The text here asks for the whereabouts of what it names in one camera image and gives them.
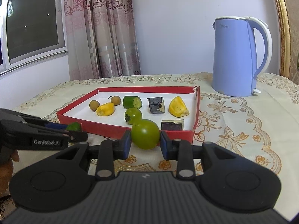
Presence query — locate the dark eggplant round piece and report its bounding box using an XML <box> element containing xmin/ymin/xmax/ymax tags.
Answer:
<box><xmin>161</xmin><ymin>119</ymin><xmax>184</xmax><ymax>131</ymax></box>

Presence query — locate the round green tomato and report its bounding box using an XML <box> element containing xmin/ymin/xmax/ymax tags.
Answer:
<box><xmin>131</xmin><ymin>119</ymin><xmax>160</xmax><ymax>150</ymax></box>

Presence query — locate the green cucumber piece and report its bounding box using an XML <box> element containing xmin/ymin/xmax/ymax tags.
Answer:
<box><xmin>66</xmin><ymin>122</ymin><xmax>82</xmax><ymax>132</ymax></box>
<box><xmin>123</xmin><ymin>96</ymin><xmax>142</xmax><ymax>109</ymax></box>

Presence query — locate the small yellow fruit piece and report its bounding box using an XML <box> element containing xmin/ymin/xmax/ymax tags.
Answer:
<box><xmin>96</xmin><ymin>102</ymin><xmax>115</xmax><ymax>116</ymax></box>

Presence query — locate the large yellow fruit piece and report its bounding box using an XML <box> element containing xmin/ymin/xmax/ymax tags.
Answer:
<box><xmin>168</xmin><ymin>96</ymin><xmax>189</xmax><ymax>118</ymax></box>

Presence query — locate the green tomato with stem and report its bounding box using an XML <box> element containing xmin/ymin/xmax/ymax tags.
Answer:
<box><xmin>125</xmin><ymin>108</ymin><xmax>142</xmax><ymax>125</ymax></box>

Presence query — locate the brown longan fruit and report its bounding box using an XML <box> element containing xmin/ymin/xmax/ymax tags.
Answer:
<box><xmin>108</xmin><ymin>96</ymin><xmax>121</xmax><ymax>106</ymax></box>
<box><xmin>89</xmin><ymin>100</ymin><xmax>100</xmax><ymax>111</ymax></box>

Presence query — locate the dark eggplant chunk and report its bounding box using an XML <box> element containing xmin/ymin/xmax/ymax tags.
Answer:
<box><xmin>147</xmin><ymin>97</ymin><xmax>165</xmax><ymax>114</ymax></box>

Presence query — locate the person's left hand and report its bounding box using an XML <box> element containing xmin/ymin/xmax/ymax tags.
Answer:
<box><xmin>0</xmin><ymin>150</ymin><xmax>20</xmax><ymax>195</ymax></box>

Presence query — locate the red shallow cardboard box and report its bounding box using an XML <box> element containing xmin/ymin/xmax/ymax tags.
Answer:
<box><xmin>57</xmin><ymin>86</ymin><xmax>200</xmax><ymax>142</ymax></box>

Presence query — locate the cream embroidered tablecloth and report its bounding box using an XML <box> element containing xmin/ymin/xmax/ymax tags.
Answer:
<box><xmin>10</xmin><ymin>72</ymin><xmax>298</xmax><ymax>220</ymax></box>

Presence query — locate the blue electric kettle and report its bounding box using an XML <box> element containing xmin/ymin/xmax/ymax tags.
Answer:
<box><xmin>212</xmin><ymin>16</ymin><xmax>273</xmax><ymax>97</ymax></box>

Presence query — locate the pink floral curtain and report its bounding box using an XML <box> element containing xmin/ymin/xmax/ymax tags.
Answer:
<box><xmin>64</xmin><ymin>0</ymin><xmax>141</xmax><ymax>80</ymax></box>

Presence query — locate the window with white frame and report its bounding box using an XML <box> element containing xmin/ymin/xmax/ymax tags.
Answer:
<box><xmin>1</xmin><ymin>0</ymin><xmax>67</xmax><ymax>74</ymax></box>

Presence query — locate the gold picture frame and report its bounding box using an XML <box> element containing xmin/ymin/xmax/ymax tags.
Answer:
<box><xmin>274</xmin><ymin>0</ymin><xmax>298</xmax><ymax>84</ymax></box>

